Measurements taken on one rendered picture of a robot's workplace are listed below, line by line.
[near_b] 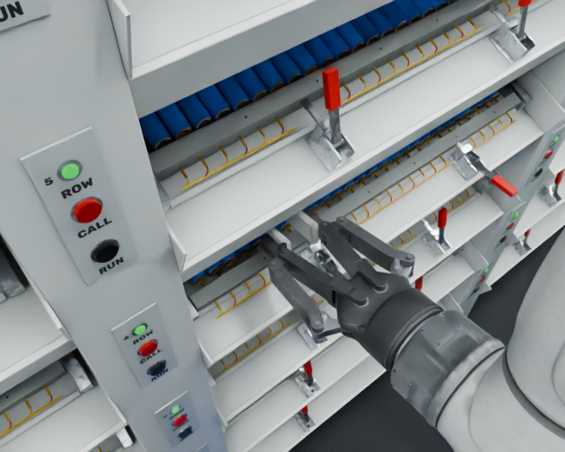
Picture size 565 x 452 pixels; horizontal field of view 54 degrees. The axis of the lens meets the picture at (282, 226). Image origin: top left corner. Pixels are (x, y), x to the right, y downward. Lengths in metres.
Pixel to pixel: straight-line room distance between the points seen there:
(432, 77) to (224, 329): 0.35
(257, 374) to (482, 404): 0.43
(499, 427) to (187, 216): 0.28
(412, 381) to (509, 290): 1.18
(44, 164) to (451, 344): 0.32
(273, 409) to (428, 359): 0.56
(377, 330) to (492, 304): 1.12
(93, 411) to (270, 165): 0.31
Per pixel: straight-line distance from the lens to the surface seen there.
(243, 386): 0.80
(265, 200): 0.48
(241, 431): 0.98
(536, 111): 0.91
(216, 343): 0.62
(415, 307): 0.49
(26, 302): 0.46
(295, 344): 0.82
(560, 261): 0.35
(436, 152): 0.77
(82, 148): 0.32
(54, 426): 0.62
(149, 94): 0.34
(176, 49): 0.33
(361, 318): 0.51
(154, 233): 0.40
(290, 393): 1.00
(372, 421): 1.38
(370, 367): 1.24
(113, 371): 0.51
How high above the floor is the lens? 1.29
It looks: 52 degrees down
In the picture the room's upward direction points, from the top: straight up
